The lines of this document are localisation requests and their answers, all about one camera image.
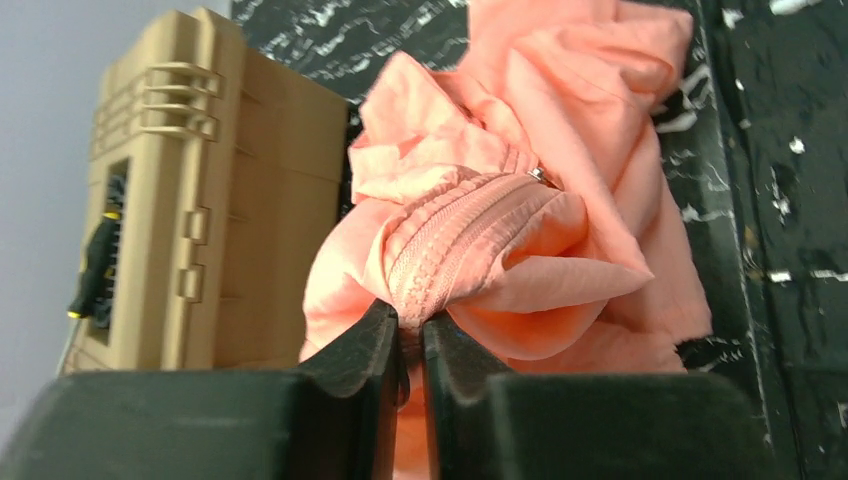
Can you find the pink jacket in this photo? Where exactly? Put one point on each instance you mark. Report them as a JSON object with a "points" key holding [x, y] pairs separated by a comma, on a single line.
{"points": [[523, 193]]}

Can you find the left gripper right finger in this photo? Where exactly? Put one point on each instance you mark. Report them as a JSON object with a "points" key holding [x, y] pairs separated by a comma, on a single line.
{"points": [[487, 421]]}

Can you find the black toolbox handle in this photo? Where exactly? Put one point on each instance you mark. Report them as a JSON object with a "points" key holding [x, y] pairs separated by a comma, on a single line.
{"points": [[115, 202]]}

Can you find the black yellow screwdriver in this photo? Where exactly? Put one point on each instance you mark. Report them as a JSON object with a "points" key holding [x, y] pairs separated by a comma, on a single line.
{"points": [[97, 265]]}

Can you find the tan plastic toolbox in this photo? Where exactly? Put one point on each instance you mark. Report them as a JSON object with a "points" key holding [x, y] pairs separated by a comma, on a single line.
{"points": [[235, 175]]}

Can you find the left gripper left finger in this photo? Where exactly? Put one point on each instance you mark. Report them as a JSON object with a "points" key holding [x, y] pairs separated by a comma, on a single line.
{"points": [[331, 417]]}

